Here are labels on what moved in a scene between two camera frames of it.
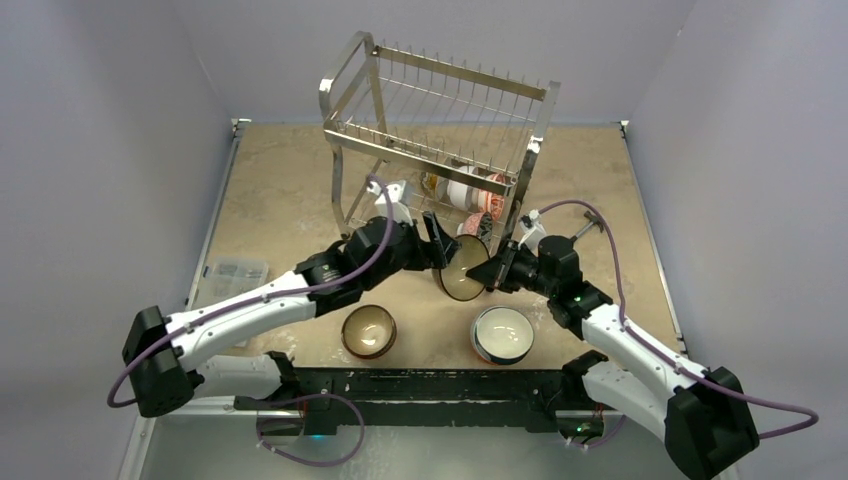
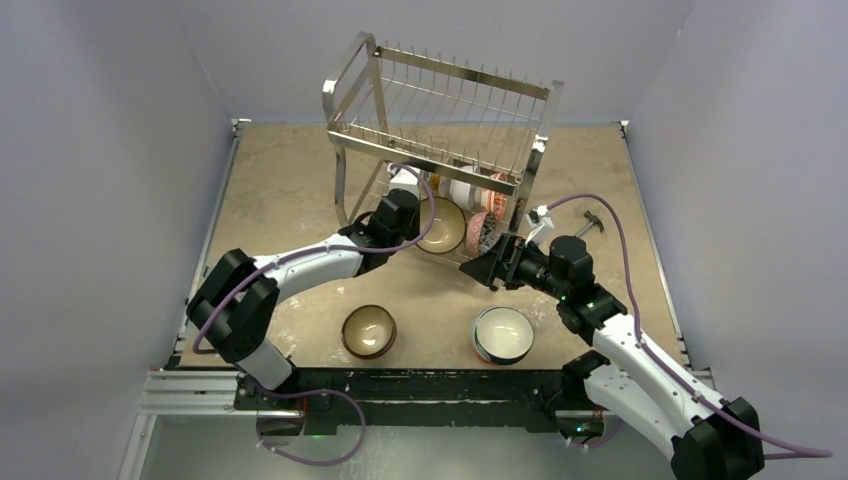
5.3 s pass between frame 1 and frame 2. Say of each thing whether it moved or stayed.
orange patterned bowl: stayed
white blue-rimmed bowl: stayed
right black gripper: stayed
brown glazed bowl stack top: moved
